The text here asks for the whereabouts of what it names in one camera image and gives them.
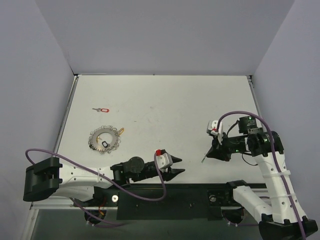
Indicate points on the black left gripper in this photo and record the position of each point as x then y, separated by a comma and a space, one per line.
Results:
164, 170

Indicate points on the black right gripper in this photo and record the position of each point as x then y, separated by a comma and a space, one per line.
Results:
219, 149

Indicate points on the silver metal keyring disc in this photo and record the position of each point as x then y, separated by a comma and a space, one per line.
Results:
106, 133

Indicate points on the key with yellow tag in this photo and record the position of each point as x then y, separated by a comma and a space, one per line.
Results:
121, 131

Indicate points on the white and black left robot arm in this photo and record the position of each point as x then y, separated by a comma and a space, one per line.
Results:
60, 176

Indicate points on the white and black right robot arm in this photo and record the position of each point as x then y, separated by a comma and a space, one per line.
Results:
283, 218

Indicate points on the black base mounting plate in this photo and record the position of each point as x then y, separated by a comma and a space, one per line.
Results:
211, 201

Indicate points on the key with red tag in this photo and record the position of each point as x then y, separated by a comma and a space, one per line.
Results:
102, 110

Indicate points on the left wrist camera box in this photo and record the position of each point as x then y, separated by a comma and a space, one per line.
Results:
163, 159

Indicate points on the aluminium frame rail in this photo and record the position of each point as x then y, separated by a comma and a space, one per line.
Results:
53, 203

